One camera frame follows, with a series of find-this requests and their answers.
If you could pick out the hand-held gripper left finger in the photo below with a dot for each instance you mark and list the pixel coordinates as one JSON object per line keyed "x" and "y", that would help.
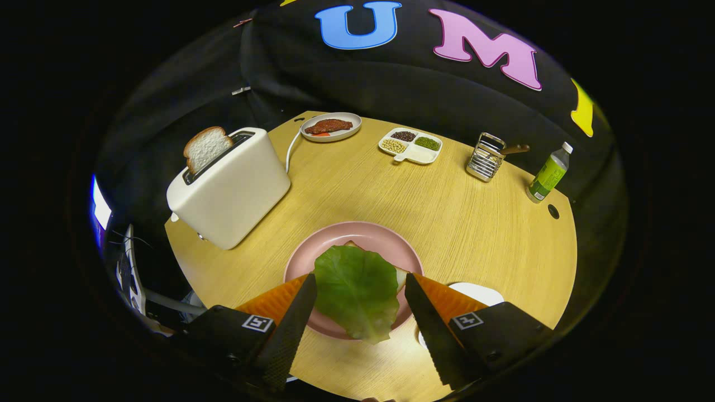
{"x": 290, "y": 335}

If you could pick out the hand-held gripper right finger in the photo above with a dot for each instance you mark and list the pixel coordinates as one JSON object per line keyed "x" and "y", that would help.
{"x": 433, "y": 335}

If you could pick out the green lettuce leaf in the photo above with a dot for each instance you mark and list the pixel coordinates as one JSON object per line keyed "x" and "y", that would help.
{"x": 357, "y": 290}

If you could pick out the thick white bread slice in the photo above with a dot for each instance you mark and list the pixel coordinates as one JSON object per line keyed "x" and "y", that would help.
{"x": 206, "y": 148}

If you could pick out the white square plate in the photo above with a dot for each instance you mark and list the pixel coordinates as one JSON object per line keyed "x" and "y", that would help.
{"x": 477, "y": 293}

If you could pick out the pink round plate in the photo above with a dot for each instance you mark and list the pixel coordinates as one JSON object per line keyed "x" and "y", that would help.
{"x": 380, "y": 237}

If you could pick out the white toaster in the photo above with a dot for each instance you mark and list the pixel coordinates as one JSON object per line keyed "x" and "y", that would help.
{"x": 234, "y": 190}

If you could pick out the white divided dish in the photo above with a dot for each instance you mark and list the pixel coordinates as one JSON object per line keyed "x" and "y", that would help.
{"x": 422, "y": 155}

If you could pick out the pile of green beans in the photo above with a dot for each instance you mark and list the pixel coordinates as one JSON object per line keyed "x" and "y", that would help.
{"x": 427, "y": 143}

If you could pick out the pile of yellow beans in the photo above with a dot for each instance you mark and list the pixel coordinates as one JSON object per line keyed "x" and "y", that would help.
{"x": 394, "y": 146}

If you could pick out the green label plastic bottle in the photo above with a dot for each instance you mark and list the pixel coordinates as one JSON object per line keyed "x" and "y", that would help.
{"x": 548, "y": 176}

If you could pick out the pile of dark beans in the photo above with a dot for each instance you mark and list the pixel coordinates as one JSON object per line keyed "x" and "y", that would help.
{"x": 403, "y": 135}

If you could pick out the grey oval plate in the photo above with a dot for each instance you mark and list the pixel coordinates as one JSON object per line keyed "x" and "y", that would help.
{"x": 335, "y": 138}

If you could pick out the red meat slice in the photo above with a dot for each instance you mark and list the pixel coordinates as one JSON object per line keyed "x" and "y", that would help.
{"x": 329, "y": 126}

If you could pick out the silver clip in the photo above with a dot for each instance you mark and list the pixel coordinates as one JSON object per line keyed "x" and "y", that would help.
{"x": 241, "y": 90}

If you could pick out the red clip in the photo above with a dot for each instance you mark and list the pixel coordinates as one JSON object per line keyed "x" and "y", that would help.
{"x": 243, "y": 23}

